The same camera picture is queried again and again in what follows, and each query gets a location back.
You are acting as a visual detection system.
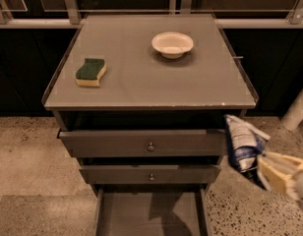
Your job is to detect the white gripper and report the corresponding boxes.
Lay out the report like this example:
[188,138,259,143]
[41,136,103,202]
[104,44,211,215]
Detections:
[257,152,303,211]

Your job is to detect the blue chip bag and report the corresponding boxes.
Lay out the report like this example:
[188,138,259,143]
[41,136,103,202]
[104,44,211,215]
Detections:
[224,115,271,172]

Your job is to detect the grey top drawer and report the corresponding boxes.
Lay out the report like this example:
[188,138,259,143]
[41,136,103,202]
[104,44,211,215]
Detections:
[59,130,226,157]

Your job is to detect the grey drawer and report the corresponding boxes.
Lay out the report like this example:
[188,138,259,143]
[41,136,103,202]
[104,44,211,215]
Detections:
[59,130,226,157]
[80,165,220,184]
[91,186,212,236]

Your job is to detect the grey middle drawer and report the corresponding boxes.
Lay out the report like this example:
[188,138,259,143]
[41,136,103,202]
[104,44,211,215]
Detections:
[80,165,220,184]

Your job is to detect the grey bottom drawer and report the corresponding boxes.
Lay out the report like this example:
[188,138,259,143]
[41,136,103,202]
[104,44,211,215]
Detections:
[91,186,212,236]

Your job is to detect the grey drawer cabinet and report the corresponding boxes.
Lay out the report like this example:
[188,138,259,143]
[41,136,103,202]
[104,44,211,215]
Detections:
[41,13,260,236]

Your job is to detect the green and yellow sponge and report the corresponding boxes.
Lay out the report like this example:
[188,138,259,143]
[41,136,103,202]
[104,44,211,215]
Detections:
[75,58,106,88]

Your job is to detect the white pipe post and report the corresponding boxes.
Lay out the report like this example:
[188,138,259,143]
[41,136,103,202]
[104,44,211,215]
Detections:
[281,89,303,131]

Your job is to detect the metal railing frame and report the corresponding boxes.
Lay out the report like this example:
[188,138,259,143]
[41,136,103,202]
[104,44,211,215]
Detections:
[0,0,303,25]

